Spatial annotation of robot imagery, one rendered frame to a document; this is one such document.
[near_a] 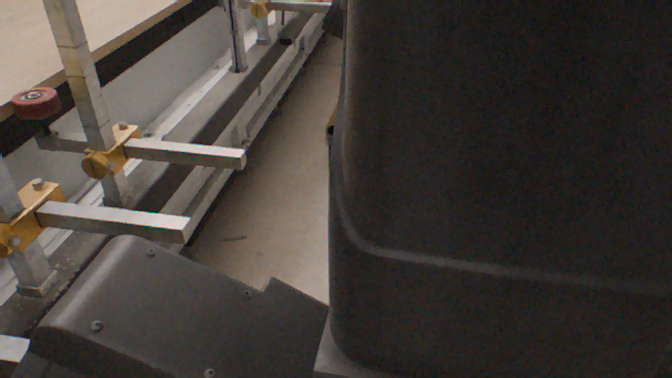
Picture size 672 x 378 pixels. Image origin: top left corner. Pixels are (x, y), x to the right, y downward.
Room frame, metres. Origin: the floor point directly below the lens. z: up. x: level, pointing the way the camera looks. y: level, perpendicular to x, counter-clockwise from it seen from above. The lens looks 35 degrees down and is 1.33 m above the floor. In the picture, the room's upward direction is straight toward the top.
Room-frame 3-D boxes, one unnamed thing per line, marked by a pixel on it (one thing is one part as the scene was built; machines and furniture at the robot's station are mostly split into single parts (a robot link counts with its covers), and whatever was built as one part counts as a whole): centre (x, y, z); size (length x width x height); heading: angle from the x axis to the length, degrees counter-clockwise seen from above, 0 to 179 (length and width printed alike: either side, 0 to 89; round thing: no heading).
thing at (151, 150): (0.89, 0.39, 0.81); 0.43 x 0.03 x 0.04; 79
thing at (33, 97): (0.93, 0.59, 0.85); 0.08 x 0.08 x 0.11
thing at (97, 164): (0.88, 0.44, 0.81); 0.14 x 0.06 x 0.05; 169
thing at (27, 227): (0.64, 0.49, 0.83); 0.14 x 0.06 x 0.05; 169
